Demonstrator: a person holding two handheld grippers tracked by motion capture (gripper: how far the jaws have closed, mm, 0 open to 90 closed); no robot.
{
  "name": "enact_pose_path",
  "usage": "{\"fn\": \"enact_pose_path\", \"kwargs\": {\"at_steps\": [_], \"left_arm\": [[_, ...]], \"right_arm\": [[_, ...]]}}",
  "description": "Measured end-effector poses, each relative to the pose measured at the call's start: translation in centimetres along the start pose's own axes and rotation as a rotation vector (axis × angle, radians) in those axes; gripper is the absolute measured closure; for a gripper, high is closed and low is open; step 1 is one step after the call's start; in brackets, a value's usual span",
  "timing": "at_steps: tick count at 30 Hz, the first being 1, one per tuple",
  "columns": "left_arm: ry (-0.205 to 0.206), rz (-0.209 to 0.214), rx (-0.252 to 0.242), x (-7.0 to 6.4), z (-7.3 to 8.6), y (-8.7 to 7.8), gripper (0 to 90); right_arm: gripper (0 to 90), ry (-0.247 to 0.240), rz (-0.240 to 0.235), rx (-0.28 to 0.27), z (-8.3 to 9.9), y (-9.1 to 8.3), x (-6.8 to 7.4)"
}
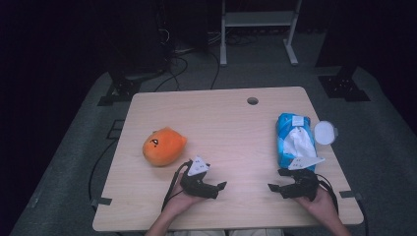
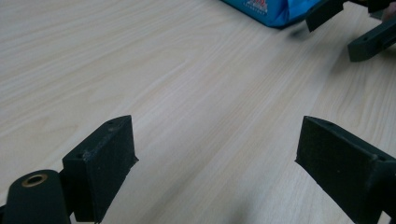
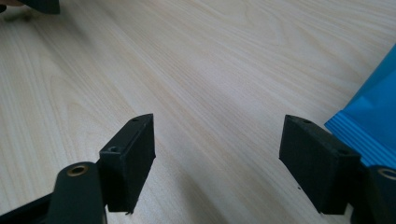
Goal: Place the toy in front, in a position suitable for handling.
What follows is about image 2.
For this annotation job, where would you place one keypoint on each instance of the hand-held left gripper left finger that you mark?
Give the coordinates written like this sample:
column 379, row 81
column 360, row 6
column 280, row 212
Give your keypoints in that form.
column 99, row 168

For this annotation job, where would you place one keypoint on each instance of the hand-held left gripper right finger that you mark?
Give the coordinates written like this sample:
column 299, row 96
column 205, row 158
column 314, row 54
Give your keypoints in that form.
column 345, row 165

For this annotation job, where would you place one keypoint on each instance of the blue wet wipes pack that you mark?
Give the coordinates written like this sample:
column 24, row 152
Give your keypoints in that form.
column 274, row 11

